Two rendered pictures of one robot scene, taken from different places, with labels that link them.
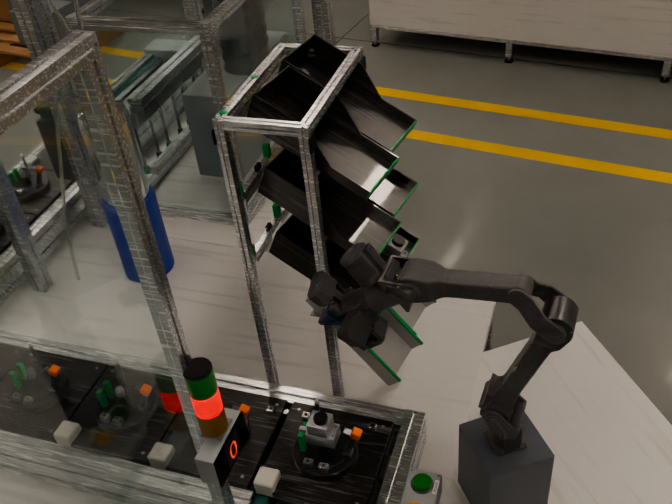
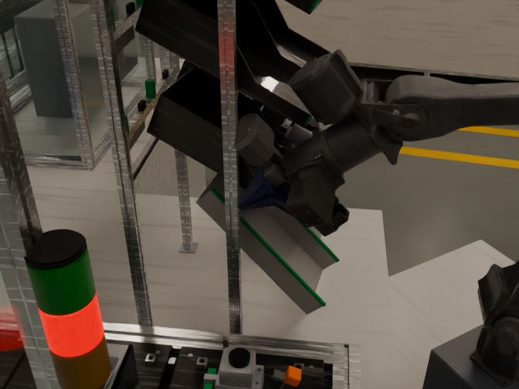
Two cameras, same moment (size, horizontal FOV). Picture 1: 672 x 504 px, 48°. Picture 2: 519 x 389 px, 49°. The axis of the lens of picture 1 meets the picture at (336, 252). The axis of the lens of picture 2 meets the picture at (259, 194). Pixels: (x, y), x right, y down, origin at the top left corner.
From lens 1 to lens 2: 0.81 m
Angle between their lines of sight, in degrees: 14
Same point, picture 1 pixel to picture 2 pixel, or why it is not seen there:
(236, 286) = (84, 227)
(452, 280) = (482, 94)
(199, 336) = not seen: hidden behind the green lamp
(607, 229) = (410, 196)
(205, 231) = (43, 176)
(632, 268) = (439, 225)
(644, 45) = (408, 59)
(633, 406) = not seen: outside the picture
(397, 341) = (306, 259)
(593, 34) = (368, 52)
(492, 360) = (401, 285)
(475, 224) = not seen: hidden behind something
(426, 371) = (330, 302)
